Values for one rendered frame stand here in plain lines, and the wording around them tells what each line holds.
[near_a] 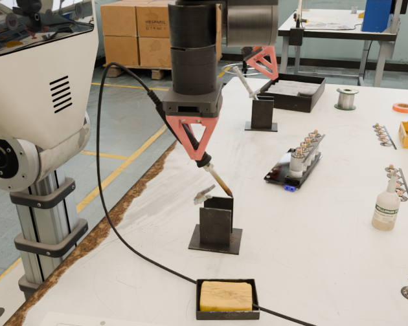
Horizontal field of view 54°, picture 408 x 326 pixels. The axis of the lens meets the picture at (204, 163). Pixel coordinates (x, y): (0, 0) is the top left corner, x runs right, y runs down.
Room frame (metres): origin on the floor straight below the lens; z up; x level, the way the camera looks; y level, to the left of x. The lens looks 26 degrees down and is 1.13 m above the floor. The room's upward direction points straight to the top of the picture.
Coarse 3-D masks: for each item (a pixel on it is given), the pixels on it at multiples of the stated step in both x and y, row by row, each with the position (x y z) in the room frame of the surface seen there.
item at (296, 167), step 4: (292, 160) 0.66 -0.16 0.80; (296, 160) 0.65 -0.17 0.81; (300, 160) 0.65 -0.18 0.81; (292, 164) 0.66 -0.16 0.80; (296, 164) 0.65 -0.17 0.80; (300, 164) 0.65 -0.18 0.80; (292, 168) 0.66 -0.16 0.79; (296, 168) 0.65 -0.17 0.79; (300, 168) 0.65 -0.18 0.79; (292, 172) 0.66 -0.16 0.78; (296, 172) 0.65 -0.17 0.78; (300, 172) 0.65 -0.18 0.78; (292, 176) 0.66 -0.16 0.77; (296, 176) 0.65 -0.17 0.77; (300, 176) 0.66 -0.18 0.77
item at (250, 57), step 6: (252, 48) 0.92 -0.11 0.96; (264, 48) 0.91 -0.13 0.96; (270, 48) 0.89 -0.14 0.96; (246, 54) 0.92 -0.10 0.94; (252, 54) 0.90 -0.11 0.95; (258, 54) 0.89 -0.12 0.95; (264, 54) 0.90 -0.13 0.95; (270, 54) 0.90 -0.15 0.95; (246, 60) 0.90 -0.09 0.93; (252, 60) 0.90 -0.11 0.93; (252, 66) 0.90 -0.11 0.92; (258, 66) 0.90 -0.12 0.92; (276, 66) 0.90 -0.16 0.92; (264, 72) 0.91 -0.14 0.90; (270, 72) 0.91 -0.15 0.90; (276, 72) 0.91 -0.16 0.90
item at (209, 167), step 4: (208, 164) 0.51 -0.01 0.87; (212, 164) 0.51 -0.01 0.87; (204, 168) 0.51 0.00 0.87; (208, 168) 0.50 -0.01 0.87; (212, 168) 0.51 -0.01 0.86; (212, 172) 0.51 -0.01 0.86; (212, 176) 0.51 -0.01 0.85; (216, 176) 0.51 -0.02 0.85; (216, 180) 0.51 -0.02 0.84; (220, 180) 0.51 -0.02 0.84; (220, 184) 0.51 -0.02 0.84; (224, 184) 0.51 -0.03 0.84; (224, 188) 0.51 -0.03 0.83; (228, 188) 0.51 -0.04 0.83; (228, 192) 0.51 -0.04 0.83
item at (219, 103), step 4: (220, 92) 0.50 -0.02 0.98; (220, 96) 0.50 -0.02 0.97; (220, 100) 0.50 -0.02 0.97; (216, 104) 0.47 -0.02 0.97; (220, 104) 0.50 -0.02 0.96; (216, 108) 0.47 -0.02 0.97; (220, 108) 0.50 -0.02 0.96; (216, 112) 0.47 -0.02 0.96; (204, 116) 0.47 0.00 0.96; (208, 116) 0.47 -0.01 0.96; (212, 116) 0.47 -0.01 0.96; (216, 116) 0.47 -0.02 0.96; (188, 124) 0.53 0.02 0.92; (188, 128) 0.52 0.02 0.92; (192, 132) 0.53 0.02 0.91; (204, 132) 0.52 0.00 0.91; (200, 140) 0.52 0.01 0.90
